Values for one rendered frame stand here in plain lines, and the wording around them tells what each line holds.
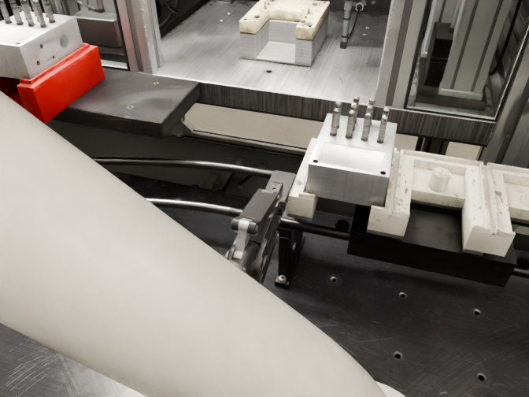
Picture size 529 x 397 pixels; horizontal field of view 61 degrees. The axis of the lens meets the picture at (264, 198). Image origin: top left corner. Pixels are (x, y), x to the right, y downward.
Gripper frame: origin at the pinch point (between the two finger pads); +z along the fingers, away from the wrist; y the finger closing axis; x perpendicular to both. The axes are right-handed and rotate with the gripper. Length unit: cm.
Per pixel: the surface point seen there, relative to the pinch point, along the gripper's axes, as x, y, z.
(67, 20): 36.4, 13.6, 13.8
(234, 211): 6.5, -5.9, 1.1
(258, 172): 6.1, -6.0, 11.0
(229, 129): 65, -88, 147
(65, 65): 34.9, 8.7, 9.0
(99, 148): 57, -28, 37
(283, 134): 36, -88, 150
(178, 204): 14.9, -6.1, 0.4
